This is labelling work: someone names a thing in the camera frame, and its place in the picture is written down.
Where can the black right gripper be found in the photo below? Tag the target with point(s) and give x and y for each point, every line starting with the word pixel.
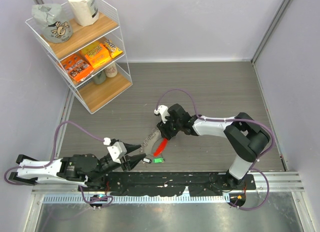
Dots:
pixel 165 129

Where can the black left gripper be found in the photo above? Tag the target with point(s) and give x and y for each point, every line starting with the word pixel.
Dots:
pixel 132 161

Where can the black key fob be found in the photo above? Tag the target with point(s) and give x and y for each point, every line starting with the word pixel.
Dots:
pixel 147 160

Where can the red handled crescent blade keychain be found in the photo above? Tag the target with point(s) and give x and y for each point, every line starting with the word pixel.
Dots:
pixel 151 143

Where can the green tagged key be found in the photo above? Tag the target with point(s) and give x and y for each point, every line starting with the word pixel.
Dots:
pixel 158 160

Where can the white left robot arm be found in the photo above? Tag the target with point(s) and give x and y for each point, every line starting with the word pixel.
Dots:
pixel 85 170

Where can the green bottle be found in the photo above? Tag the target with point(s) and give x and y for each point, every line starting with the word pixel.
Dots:
pixel 99 78

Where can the beige cup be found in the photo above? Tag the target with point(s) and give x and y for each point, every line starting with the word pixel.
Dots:
pixel 111 70

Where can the yellow candy bag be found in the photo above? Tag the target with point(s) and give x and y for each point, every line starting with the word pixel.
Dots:
pixel 113 49

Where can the orange yellow snack box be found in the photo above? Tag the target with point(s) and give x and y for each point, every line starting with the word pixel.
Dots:
pixel 96 54

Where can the white paper bag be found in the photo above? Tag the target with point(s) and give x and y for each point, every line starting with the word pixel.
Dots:
pixel 85 11

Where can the grey paper bag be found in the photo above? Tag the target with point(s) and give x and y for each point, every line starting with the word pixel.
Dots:
pixel 53 22

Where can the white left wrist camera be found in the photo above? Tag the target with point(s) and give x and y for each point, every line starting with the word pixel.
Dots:
pixel 116 149

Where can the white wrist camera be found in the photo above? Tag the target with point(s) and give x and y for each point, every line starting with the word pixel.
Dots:
pixel 162 111
pixel 116 149

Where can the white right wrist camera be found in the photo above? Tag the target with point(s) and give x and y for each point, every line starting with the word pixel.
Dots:
pixel 162 111

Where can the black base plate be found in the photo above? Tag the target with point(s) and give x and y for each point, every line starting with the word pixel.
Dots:
pixel 169 184

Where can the white slotted cable duct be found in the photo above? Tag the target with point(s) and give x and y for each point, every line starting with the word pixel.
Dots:
pixel 184 198

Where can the white wire shelf unit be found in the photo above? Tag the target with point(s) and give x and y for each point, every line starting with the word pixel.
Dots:
pixel 106 82

